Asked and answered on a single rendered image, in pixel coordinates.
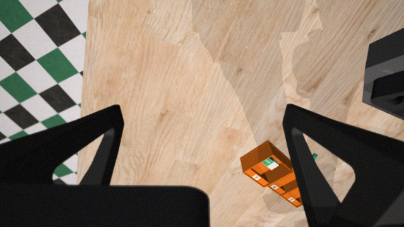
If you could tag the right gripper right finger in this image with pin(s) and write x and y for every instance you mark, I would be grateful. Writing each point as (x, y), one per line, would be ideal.
(376, 198)

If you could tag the orange open bin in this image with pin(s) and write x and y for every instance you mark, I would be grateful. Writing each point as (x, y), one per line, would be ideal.
(280, 179)

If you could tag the green and white eraser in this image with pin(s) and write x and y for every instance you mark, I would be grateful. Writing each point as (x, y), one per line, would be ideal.
(271, 163)

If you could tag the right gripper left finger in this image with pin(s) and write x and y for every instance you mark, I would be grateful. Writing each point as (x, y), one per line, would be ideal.
(33, 158)

